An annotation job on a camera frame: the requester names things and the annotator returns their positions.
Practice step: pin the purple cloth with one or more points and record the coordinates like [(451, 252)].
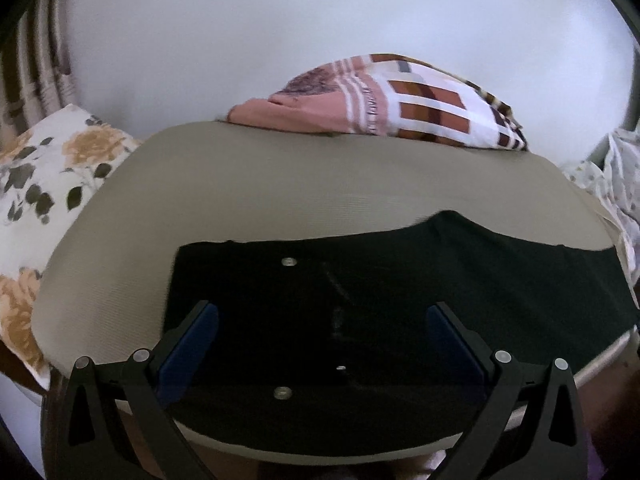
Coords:
[(597, 460)]

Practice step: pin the beige mattress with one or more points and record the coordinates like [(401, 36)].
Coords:
[(250, 185)]

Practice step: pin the plaid pillow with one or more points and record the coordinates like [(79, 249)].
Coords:
[(440, 105)]

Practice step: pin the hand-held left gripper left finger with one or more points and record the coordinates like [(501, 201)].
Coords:
[(192, 350)]

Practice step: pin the black pants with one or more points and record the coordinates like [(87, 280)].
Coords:
[(350, 270)]

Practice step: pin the striped curtain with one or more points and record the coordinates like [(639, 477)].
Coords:
[(35, 75)]

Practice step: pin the white dotted cloth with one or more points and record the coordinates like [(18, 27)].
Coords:
[(620, 175)]

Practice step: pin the floral pillow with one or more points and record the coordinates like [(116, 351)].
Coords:
[(45, 185)]

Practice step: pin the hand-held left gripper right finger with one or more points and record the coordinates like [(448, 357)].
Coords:
[(455, 350)]

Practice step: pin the pink striped cloth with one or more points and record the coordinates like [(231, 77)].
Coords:
[(310, 110)]

